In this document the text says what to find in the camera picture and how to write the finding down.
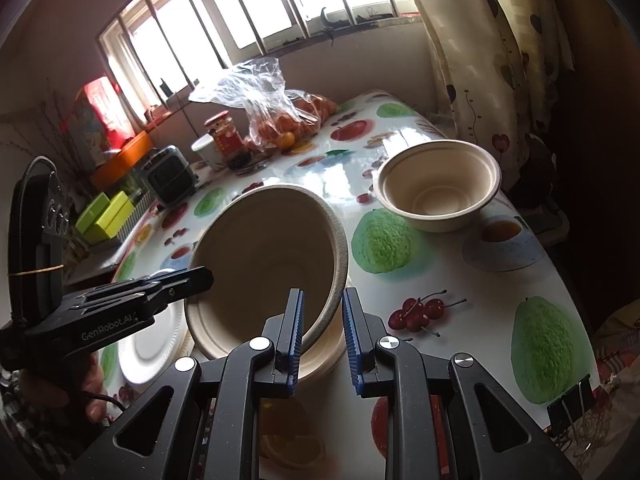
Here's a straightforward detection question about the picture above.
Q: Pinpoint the small grey heater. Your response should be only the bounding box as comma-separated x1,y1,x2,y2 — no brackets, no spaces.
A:
140,145,201,206

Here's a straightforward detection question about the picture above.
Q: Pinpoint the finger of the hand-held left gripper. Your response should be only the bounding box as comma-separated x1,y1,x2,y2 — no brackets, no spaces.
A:
142,266,215,311

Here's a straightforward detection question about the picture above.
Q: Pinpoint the patterned cream curtain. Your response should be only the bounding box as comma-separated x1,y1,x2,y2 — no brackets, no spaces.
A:
400,0,576,196

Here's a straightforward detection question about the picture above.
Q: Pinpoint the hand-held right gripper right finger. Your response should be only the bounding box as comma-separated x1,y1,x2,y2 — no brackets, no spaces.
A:
342,287,581,480

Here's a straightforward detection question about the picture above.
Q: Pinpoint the black cable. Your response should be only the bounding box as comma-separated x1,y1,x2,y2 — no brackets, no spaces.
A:
85,391,132,411

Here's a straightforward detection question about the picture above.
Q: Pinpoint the beige paper bowl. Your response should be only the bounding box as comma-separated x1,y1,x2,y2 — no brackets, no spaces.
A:
374,140,502,233
187,185,349,346
184,280,348,378

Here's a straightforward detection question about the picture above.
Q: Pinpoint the person's left hand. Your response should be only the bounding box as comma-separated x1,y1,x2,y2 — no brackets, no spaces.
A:
17,352,107,426

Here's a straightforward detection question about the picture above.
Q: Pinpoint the red label glass jar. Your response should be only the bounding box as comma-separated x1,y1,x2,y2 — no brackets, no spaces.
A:
204,114,251,168

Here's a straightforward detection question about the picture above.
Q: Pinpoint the black binder clip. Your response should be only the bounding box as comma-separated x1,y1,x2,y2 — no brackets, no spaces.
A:
546,375,596,428

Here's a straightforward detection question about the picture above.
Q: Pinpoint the white paper cup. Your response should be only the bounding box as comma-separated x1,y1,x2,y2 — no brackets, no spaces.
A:
191,133,223,171

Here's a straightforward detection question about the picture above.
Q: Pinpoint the floral cloth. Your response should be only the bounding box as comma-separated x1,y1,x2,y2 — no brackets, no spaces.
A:
545,300,640,466

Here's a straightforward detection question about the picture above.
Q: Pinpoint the colourful gift box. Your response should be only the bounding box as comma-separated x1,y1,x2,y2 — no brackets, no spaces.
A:
65,77,136,166

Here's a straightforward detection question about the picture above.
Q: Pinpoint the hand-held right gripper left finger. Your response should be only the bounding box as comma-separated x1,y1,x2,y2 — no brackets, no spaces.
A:
65,287,306,480

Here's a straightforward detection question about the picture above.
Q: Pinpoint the grey side shelf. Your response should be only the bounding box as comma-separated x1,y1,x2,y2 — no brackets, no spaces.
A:
65,240,126,286

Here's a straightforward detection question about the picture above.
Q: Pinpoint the window with metal bars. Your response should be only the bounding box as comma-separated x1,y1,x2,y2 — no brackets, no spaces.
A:
95,0,421,111

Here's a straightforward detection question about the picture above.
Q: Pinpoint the clear plastic bag of oranges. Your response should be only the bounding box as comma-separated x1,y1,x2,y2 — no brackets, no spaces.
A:
189,57,338,153

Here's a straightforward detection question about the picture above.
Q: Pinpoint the orange box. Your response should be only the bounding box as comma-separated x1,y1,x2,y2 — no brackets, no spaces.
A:
90,131,155,191

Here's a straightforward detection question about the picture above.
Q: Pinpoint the food printed tablecloth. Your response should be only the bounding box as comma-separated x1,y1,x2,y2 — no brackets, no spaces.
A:
97,89,608,480

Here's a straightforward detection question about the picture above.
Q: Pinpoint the white foam plate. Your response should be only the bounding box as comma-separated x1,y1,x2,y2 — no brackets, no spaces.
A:
119,269,187,386

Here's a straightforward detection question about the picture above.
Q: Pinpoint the green box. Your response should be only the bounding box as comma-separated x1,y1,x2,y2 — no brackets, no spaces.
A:
97,191,135,241
75,192,111,233

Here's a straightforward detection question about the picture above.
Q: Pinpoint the grey ribbed tray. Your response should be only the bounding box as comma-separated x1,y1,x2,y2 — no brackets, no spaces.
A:
115,192,156,241

